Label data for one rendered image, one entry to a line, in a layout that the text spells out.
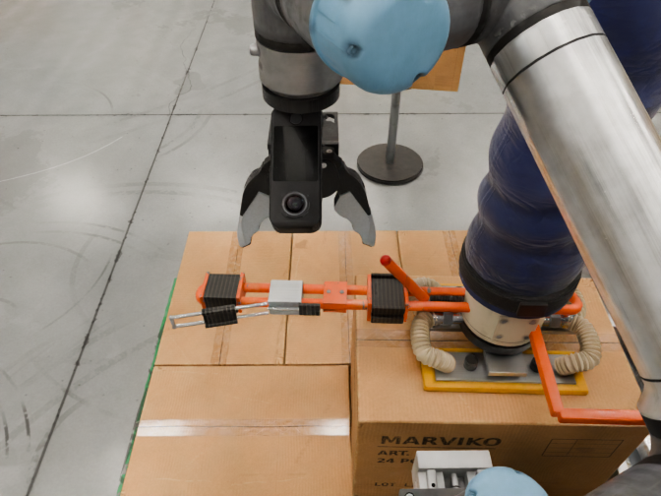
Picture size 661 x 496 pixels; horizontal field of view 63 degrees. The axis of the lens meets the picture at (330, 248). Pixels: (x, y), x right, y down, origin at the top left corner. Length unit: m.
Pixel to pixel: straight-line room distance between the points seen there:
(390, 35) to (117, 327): 2.37
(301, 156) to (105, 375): 2.07
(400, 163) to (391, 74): 2.95
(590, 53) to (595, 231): 0.11
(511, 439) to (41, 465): 1.71
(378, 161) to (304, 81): 2.84
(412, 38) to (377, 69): 0.03
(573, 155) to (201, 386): 1.43
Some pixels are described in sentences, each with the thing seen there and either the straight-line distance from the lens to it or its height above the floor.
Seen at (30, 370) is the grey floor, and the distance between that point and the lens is 2.63.
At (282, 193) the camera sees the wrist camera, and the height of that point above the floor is 1.66.
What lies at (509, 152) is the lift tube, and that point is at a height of 1.48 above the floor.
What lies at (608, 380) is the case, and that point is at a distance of 1.33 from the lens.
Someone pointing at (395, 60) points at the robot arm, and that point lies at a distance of 0.35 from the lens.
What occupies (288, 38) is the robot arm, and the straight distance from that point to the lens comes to 0.45.
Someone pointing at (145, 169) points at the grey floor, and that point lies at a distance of 3.46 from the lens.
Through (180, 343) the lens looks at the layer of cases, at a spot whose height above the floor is 0.54.
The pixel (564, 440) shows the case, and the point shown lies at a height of 0.88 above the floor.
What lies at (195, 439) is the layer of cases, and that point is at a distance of 1.61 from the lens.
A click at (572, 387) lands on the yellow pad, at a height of 0.97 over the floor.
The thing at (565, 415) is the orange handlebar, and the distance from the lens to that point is 1.07.
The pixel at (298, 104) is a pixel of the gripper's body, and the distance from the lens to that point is 0.48.
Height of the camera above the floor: 1.96
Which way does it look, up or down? 45 degrees down
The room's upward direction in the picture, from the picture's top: straight up
